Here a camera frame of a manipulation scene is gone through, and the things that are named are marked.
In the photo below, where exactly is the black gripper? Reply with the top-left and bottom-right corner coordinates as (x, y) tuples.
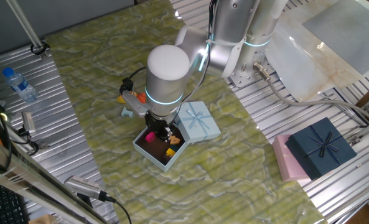
(144, 112), (173, 143)

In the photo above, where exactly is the small pink toy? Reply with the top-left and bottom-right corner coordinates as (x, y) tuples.
(144, 131), (157, 144)

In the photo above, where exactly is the light blue gift box base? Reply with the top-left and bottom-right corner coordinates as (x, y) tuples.
(132, 123), (192, 173)

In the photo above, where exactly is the light blue gift box lid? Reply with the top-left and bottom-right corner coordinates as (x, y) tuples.
(172, 100), (222, 145)

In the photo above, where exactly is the small grey toy block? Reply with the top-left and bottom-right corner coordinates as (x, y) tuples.
(121, 107), (135, 119)

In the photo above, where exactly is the dark blue gift box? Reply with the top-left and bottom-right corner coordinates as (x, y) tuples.
(285, 116), (358, 180)

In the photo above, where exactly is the green marble pattern mat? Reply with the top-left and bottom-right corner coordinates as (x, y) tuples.
(45, 0), (328, 224)

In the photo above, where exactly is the white ridged device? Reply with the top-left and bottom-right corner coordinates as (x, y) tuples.
(63, 175), (106, 200)

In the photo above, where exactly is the silver robot mounting plate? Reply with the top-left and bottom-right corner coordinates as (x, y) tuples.
(226, 54), (278, 88)

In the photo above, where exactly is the pink flat object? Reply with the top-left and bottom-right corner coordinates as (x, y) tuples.
(271, 134), (312, 183)

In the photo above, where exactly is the clear plastic water bottle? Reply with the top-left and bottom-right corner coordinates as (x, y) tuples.
(2, 67), (38, 103)

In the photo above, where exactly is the beige flat sheet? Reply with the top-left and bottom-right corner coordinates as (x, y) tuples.
(263, 0), (369, 103)

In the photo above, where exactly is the black keyboard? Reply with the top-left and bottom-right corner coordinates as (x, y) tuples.
(0, 179), (30, 224)

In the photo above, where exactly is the silver tripod pole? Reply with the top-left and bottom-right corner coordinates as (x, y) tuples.
(5, 0), (50, 60)

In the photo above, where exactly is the grey studded baseplate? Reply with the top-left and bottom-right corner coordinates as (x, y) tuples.
(302, 0), (369, 75)

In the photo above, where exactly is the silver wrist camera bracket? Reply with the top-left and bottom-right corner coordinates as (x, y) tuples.
(121, 90), (154, 118)

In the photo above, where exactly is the black cable clip bundle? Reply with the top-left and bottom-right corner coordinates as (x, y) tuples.
(119, 66), (147, 96)

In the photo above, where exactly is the grey cable with metal plug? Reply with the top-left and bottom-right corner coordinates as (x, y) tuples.
(253, 62), (369, 124)

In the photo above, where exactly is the aluminium frame bar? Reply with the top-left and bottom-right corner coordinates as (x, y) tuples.
(0, 102), (110, 224)

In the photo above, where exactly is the silver aluminium rail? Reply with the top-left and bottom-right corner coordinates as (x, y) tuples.
(347, 91), (369, 147)

